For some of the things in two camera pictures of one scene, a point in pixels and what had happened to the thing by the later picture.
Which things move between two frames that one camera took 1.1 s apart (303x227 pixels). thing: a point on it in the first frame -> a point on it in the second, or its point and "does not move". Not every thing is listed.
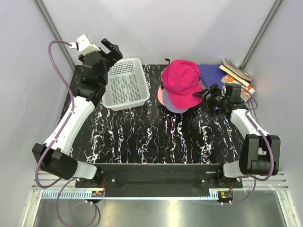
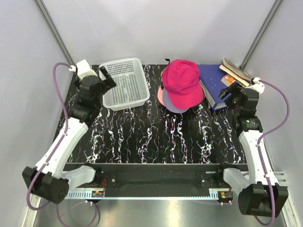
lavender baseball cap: (169, 104) does not move
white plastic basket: (126, 85) does not move
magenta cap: (181, 80) does not move
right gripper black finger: (203, 92) -> (224, 93)
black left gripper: (113, 56) -> (108, 83)
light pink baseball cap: (160, 95) does not move
